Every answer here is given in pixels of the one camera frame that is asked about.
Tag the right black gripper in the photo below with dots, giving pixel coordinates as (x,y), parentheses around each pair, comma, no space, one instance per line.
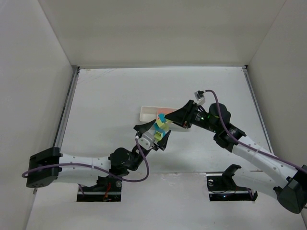
(189,115)

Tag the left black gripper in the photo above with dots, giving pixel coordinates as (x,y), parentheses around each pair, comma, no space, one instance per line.
(144,151)

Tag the green teal lego cluster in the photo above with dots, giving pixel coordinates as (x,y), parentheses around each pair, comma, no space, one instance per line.
(162,124)

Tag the white three-compartment tray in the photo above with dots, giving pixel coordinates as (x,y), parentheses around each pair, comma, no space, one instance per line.
(149,113)

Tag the orange round lego piece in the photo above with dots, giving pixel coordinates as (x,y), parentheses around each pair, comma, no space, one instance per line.
(165,111)

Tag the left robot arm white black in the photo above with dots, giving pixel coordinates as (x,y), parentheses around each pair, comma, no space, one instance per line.
(50,165)

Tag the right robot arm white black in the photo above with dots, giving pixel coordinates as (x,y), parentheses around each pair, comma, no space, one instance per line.
(282,181)

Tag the teal green lego stack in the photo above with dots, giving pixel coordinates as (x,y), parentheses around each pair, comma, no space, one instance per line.
(160,133)

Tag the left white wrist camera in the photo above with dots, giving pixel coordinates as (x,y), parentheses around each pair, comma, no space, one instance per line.
(147,140)

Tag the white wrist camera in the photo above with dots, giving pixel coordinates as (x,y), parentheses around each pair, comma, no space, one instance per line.
(147,140)
(200,97)

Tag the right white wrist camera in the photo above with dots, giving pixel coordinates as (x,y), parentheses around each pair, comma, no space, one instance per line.
(200,97)

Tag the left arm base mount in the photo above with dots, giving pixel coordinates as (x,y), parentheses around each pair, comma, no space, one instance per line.
(106,189)

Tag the right aluminium rail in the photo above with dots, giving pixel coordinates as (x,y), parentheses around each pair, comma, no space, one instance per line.
(246,74)

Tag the aluminium rail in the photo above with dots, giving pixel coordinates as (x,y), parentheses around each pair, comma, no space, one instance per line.
(59,136)
(246,74)

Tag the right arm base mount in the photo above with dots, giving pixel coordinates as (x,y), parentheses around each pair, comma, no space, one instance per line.
(222,187)

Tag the left aluminium rail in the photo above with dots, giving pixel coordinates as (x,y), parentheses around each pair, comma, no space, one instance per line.
(59,136)

